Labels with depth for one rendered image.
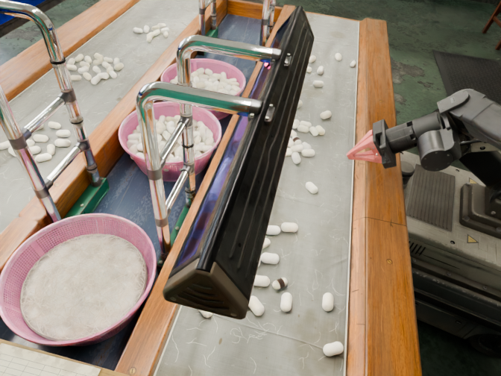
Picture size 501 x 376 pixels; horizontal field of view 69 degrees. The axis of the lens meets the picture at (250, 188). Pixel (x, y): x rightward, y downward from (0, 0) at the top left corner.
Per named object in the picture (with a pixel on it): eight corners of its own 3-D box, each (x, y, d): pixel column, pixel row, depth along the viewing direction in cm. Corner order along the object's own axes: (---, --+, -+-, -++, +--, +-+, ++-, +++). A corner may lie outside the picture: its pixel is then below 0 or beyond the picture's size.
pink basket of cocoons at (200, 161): (216, 127, 114) (217, 101, 108) (224, 188, 96) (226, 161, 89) (128, 128, 110) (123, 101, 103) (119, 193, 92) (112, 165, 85)
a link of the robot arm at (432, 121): (447, 123, 78) (439, 104, 75) (453, 145, 73) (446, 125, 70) (414, 134, 82) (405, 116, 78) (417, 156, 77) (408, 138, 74)
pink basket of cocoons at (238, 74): (251, 91, 130) (253, 66, 124) (232, 135, 112) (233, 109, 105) (180, 77, 133) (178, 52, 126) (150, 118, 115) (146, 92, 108)
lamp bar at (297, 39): (313, 44, 77) (320, 8, 72) (244, 324, 34) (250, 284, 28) (276, 37, 78) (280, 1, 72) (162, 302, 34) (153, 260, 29)
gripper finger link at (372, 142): (341, 152, 82) (382, 137, 77) (341, 133, 87) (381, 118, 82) (353, 173, 86) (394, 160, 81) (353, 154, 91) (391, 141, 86)
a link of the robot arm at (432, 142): (483, 116, 74) (466, 87, 70) (499, 156, 67) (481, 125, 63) (424, 142, 81) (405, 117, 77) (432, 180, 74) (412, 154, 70)
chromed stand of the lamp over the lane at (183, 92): (263, 224, 89) (294, 45, 57) (244, 297, 75) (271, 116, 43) (188, 207, 91) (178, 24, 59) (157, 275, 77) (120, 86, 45)
